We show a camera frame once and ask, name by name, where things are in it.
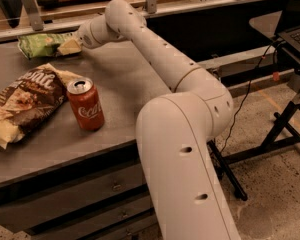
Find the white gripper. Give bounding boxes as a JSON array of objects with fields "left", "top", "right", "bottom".
[{"left": 57, "top": 21, "right": 100, "bottom": 56}]

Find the green jalapeno chip bag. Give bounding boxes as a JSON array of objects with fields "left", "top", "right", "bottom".
[{"left": 18, "top": 33, "right": 74, "bottom": 59}]

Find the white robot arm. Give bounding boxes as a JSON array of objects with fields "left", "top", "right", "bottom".
[{"left": 75, "top": 0, "right": 241, "bottom": 240}]

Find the brown chip bag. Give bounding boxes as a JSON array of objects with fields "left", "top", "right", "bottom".
[{"left": 0, "top": 64, "right": 79, "bottom": 148}]

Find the red coke can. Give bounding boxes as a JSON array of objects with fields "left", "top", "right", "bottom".
[{"left": 67, "top": 78, "right": 105, "bottom": 131}]

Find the metal railing shelf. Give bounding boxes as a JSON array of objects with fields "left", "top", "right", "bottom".
[{"left": 0, "top": 0, "right": 293, "bottom": 45}]

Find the grey drawer cabinet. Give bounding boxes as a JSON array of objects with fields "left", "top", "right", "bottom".
[{"left": 0, "top": 42, "right": 169, "bottom": 240}]

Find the black laptop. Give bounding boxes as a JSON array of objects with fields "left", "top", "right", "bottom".
[{"left": 274, "top": 0, "right": 300, "bottom": 63}]

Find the black cable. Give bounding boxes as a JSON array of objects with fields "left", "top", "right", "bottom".
[{"left": 219, "top": 38, "right": 288, "bottom": 155}]

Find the black stand frame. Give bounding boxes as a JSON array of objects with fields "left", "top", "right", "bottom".
[{"left": 208, "top": 89, "right": 300, "bottom": 201}]

